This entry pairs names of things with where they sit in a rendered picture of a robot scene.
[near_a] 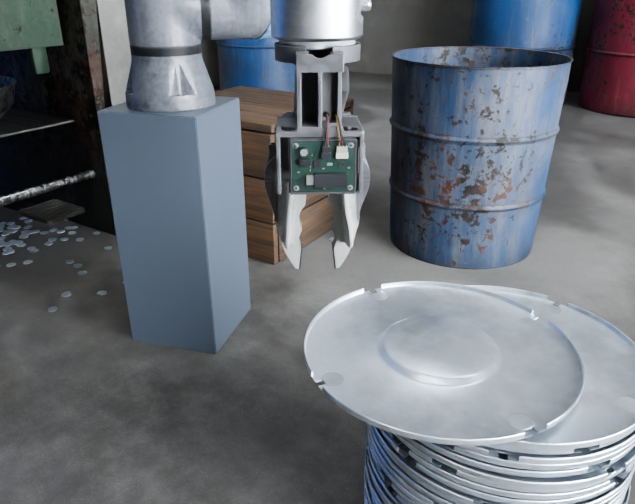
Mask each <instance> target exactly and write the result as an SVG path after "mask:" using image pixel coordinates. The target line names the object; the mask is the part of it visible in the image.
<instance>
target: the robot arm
mask: <svg viewBox="0 0 635 504"><path fill-rule="evenodd" d="M124 4H125V12H126V20H127V28H128V35H129V43H130V51H131V66H130V71H129V76H128V82H127V87H126V93H125V96H126V104H127V107H128V108H129V109H132V110H135V111H141V112H155V113H168V112H184V111H193V110H199V109H203V108H207V107H210V106H212V105H214V104H215V103H216V101H215V91H214V87H213V85H212V82H211V80H210V77H209V74H208V72H207V69H206V67H205V64H204V62H203V59H202V52H201V40H220V39H254V40H261V39H262V38H274V39H277V40H279V42H275V60H276V61H279V62H284V63H293V64H295V65H296V74H295V100H294V112H283V116H278V117H277V125H275V131H276V143H275V142H270V143H269V146H268V148H269V156H268V159H267V162H266V167H265V173H264V184H265V189H266V192H267V195H268V198H269V200H270V203H271V206H272V209H273V212H274V215H275V223H276V227H277V230H278V233H279V236H280V240H281V242H282V246H283V248H284V251H285V253H286V255H287V257H288V258H289V260H290V261H291V263H292V264H293V265H294V267H295V268H296V269H300V267H301V258H302V243H301V241H300V239H299V236H300V233H301V232H302V222H301V220H300V217H299V216H300V212H301V210H302V208H303V207H304V206H305V204H306V195H309V194H328V199H329V205H330V206H331V207H332V209H333V210H334V218H333V221H332V228H333V232H334V234H335V237H334V240H333V242H331V243H332V252H333V261H334V268H339V267H340V266H341V264H342V263H343V261H344V260H345V258H346V257H347V255H348V253H349V251H350V249H351V248H352V247H353V240H354V237H355V234H356V230H357V227H358V224H359V219H360V209H361V206H362V204H363V201H364V199H365V196H366V194H367V191H368V188H369V183H370V171H369V166H368V163H367V160H366V157H365V143H364V130H363V128H362V126H361V124H360V122H359V120H358V117H357V115H351V114H350V111H344V108H345V104H346V101H347V97H348V94H349V90H350V86H349V69H348V67H347V66H344V63H351V62H356V61H359V60H360V50H361V43H360V42H357V41H355V40H357V39H359V38H360V37H361V36H362V35H363V16H362V15H361V11H370V10H371V7H372V2H371V0H124Z"/></svg>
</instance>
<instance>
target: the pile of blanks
mask: <svg viewBox="0 0 635 504"><path fill-rule="evenodd" d="M634 470H635V429H633V430H632V431H630V432H629V433H627V434H625V435H623V436H621V437H619V438H617V439H615V440H612V441H609V442H606V443H603V444H599V445H595V446H590V447H584V448H577V449H564V450H542V449H529V448H520V447H513V446H508V445H502V444H493V445H480V446H459V445H445V444H437V443H430V442H424V441H419V440H415V439H410V438H407V437H403V436H400V435H396V434H393V433H390V432H387V431H385V430H382V429H379V428H377V427H375V426H372V425H370V424H368V423H367V438H366V448H365V469H364V504H627V503H628V500H629V496H630V489H631V479H632V476H633V473H634Z"/></svg>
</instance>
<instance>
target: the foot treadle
mask: <svg viewBox="0 0 635 504"><path fill-rule="evenodd" d="M1 207H4V208H8V209H12V210H16V211H19V215H21V216H24V217H27V218H30V219H33V220H36V221H38V222H41V223H44V224H53V223H56V222H59V221H62V220H64V219H67V218H70V217H73V216H76V215H78V214H81V213H84V212H85V210H84V207H81V206H77V205H74V204H71V203H68V202H64V201H61V200H58V199H52V200H49V201H46V202H43V203H39V204H36V205H33V204H29V203H24V202H20V201H17V202H14V203H10V204H7V205H4V206H1Z"/></svg>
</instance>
